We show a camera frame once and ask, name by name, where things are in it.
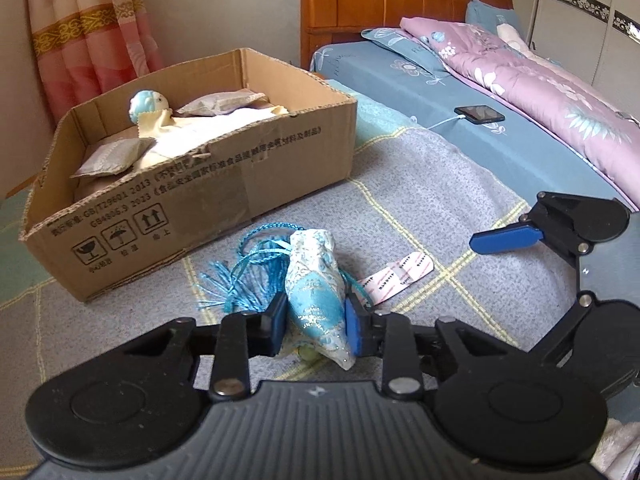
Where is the white pink bandage strip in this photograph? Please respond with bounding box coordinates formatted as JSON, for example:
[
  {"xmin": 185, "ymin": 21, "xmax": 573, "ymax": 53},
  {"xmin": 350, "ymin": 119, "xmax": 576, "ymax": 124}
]
[{"xmin": 357, "ymin": 250, "xmax": 435, "ymax": 308}]

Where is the pink curtain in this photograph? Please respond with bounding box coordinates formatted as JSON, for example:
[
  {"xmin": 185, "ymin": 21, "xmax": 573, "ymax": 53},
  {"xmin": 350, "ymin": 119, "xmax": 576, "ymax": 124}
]
[{"xmin": 25, "ymin": 0, "xmax": 166, "ymax": 126}]

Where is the black smartphone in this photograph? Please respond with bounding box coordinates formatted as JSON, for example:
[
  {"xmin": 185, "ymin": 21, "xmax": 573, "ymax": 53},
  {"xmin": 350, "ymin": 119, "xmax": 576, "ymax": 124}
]
[{"xmin": 454, "ymin": 105, "xmax": 506, "ymax": 125}]

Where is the white fluffy cloth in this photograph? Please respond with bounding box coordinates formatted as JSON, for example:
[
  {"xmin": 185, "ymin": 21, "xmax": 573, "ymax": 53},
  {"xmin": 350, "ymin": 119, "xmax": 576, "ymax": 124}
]
[{"xmin": 590, "ymin": 420, "xmax": 640, "ymax": 480}]

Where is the grey green checked blanket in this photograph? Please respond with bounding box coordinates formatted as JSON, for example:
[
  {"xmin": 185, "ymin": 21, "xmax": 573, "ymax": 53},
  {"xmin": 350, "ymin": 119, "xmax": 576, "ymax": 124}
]
[{"xmin": 0, "ymin": 92, "xmax": 601, "ymax": 461}]

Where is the blue sachet with tassel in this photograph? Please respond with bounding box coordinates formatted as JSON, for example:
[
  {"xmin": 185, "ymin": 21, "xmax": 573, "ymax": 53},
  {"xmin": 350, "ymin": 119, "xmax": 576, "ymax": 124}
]
[{"xmin": 199, "ymin": 223, "xmax": 373, "ymax": 366}]

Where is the white towel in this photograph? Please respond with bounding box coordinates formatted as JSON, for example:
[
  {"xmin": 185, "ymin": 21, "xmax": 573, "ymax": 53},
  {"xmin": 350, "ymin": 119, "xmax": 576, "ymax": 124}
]
[{"xmin": 150, "ymin": 110, "xmax": 278, "ymax": 158}]

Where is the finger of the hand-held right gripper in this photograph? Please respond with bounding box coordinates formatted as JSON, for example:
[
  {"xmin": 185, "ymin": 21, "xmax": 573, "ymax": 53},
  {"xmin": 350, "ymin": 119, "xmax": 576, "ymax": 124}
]
[
  {"xmin": 525, "ymin": 291, "xmax": 598, "ymax": 361},
  {"xmin": 470, "ymin": 192, "xmax": 591, "ymax": 266}
]

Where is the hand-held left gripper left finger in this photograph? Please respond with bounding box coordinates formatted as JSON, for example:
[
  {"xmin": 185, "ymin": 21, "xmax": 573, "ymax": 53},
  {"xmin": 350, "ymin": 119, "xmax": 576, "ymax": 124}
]
[{"xmin": 112, "ymin": 292, "xmax": 290, "ymax": 402}]

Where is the cardboard box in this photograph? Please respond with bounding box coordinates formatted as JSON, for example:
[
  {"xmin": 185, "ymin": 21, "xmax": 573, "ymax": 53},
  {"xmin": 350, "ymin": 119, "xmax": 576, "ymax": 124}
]
[{"xmin": 19, "ymin": 48, "xmax": 358, "ymax": 303}]

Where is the blue floral bedsheet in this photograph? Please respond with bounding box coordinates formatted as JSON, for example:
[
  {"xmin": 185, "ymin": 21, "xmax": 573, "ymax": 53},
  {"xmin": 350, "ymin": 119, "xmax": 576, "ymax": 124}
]
[{"xmin": 309, "ymin": 42, "xmax": 640, "ymax": 221}]

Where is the plain blue pillow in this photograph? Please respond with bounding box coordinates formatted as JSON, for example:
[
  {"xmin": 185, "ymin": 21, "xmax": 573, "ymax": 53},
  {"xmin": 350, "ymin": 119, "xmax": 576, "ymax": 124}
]
[{"xmin": 465, "ymin": 0, "xmax": 523, "ymax": 36}]

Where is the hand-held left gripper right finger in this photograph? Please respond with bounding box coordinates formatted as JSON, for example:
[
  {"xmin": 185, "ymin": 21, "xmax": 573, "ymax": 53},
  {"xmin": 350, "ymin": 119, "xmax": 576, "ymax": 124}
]
[{"xmin": 344, "ymin": 292, "xmax": 526, "ymax": 401}]

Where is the grey fabric pouch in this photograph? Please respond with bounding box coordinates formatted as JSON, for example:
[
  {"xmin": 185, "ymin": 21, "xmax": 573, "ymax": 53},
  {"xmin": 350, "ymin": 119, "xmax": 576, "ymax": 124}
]
[
  {"xmin": 176, "ymin": 89, "xmax": 267, "ymax": 117},
  {"xmin": 70, "ymin": 137, "xmax": 156, "ymax": 179}
]

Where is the blue floral pillow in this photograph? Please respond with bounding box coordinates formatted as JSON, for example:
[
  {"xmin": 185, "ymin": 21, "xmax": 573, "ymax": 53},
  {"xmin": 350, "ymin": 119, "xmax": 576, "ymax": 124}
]
[{"xmin": 361, "ymin": 27, "xmax": 451, "ymax": 73}]

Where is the purple floral quilt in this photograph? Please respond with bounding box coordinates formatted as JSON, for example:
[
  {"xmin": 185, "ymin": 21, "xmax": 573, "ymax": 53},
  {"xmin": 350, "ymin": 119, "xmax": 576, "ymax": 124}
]
[{"xmin": 400, "ymin": 16, "xmax": 640, "ymax": 211}]

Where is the white charging cable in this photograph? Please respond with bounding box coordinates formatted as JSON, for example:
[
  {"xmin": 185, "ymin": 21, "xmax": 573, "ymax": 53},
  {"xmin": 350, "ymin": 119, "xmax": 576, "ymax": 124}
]
[{"xmin": 427, "ymin": 114, "xmax": 468, "ymax": 131}]

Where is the cream cloth in box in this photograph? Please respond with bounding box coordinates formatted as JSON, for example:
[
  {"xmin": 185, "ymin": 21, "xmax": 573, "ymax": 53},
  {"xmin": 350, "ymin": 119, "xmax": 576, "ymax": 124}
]
[{"xmin": 129, "ymin": 90, "xmax": 290, "ymax": 173}]

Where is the white wardrobe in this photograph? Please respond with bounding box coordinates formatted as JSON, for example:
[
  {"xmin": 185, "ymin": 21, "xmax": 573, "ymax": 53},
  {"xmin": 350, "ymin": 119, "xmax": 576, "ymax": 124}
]
[{"xmin": 525, "ymin": 0, "xmax": 640, "ymax": 106}]

